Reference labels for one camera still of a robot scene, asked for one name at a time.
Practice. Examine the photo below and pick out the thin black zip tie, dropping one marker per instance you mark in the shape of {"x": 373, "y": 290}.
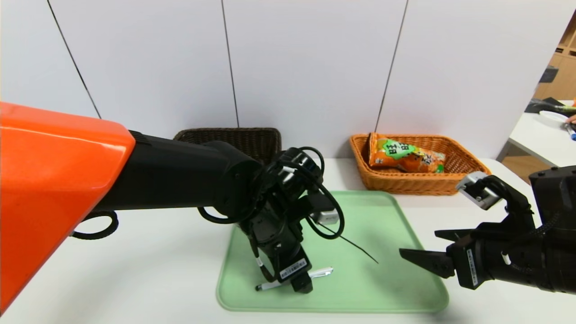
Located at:
{"x": 355, "y": 246}

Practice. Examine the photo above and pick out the black snack package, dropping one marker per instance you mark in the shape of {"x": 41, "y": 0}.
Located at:
{"x": 542, "y": 106}

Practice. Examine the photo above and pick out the blue marker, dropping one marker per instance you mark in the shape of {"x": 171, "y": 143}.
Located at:
{"x": 570, "y": 132}

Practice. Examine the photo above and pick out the wooden cabinet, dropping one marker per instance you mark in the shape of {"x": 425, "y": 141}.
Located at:
{"x": 564, "y": 67}

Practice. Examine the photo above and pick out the orange wicker basket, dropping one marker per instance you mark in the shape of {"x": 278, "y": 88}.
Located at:
{"x": 405, "y": 184}

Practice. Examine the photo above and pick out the dark brown wicker basket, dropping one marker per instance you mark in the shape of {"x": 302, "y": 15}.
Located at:
{"x": 243, "y": 135}

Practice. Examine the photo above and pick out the white background table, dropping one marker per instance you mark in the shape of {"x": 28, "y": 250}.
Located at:
{"x": 535, "y": 139}

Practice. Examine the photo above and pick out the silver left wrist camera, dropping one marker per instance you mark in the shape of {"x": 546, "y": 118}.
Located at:
{"x": 325, "y": 215}

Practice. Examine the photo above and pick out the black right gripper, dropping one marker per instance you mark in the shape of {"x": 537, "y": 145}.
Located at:
{"x": 468, "y": 266}

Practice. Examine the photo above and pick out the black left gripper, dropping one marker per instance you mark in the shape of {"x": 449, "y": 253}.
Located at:
{"x": 293, "y": 269}

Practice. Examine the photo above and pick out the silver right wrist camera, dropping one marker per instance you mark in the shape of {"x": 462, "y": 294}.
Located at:
{"x": 477, "y": 191}

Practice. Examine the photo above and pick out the light green plastic tray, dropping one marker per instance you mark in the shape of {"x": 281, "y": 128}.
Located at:
{"x": 382, "y": 270}

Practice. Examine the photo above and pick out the white round dish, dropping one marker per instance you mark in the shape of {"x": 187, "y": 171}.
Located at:
{"x": 553, "y": 116}

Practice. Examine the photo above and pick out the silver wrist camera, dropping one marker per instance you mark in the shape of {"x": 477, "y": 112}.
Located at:
{"x": 325, "y": 215}
{"x": 477, "y": 191}

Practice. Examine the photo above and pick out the dark grey box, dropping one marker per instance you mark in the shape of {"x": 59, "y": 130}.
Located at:
{"x": 547, "y": 74}

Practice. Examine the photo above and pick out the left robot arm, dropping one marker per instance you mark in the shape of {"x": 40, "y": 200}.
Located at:
{"x": 135, "y": 180}

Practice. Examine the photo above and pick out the white pen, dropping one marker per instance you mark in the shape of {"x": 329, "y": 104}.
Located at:
{"x": 321, "y": 272}

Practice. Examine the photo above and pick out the orange snack bag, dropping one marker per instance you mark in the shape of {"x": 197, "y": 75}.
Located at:
{"x": 405, "y": 157}

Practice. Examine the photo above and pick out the background person hand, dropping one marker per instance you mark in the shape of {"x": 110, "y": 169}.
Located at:
{"x": 572, "y": 119}

